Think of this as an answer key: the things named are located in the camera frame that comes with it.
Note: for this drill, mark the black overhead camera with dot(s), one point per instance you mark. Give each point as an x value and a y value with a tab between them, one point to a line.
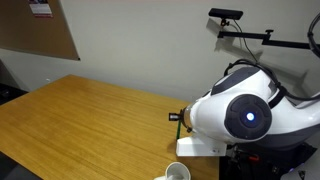
225	14

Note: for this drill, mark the cork bulletin board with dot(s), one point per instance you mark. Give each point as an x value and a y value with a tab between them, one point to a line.
21	31

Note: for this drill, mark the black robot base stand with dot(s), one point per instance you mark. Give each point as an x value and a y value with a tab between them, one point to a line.
253	162

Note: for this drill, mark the white ceramic mug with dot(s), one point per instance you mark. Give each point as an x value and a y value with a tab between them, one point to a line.
175	171

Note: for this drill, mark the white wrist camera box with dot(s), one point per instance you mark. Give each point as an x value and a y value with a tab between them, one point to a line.
195	146

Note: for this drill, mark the paper flyer on board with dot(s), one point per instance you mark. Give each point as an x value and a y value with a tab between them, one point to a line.
40	8

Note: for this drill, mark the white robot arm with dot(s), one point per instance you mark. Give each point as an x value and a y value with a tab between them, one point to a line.
247	107

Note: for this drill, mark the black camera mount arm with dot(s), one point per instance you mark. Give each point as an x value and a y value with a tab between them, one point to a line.
265	38

